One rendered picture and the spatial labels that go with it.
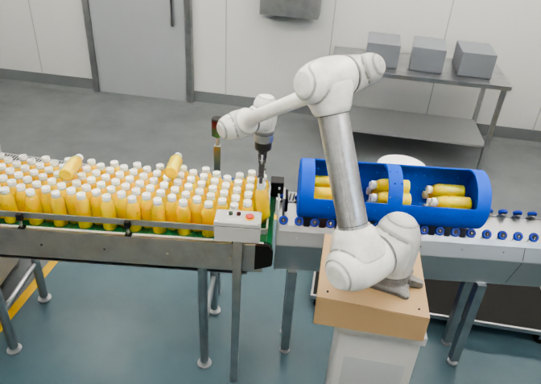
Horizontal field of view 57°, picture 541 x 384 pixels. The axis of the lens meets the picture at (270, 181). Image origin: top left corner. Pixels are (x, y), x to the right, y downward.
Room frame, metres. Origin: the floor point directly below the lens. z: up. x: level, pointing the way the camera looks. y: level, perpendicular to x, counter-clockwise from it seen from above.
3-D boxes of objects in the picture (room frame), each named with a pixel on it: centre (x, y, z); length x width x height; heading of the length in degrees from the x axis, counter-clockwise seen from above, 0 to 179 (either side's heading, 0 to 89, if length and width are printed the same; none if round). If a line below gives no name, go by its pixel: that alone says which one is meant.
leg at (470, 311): (1.96, -1.13, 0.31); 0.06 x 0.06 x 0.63; 0
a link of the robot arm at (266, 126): (1.93, 0.05, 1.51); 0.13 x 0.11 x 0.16; 134
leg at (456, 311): (2.10, -1.13, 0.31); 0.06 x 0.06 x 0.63; 0
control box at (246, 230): (1.75, 0.13, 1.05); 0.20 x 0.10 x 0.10; 90
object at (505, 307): (2.44, -1.07, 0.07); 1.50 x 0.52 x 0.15; 82
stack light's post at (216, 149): (2.40, 0.30, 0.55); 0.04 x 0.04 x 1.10; 0
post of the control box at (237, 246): (1.75, 0.13, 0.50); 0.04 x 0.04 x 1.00; 0
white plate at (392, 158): (2.41, -0.72, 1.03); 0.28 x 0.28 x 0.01
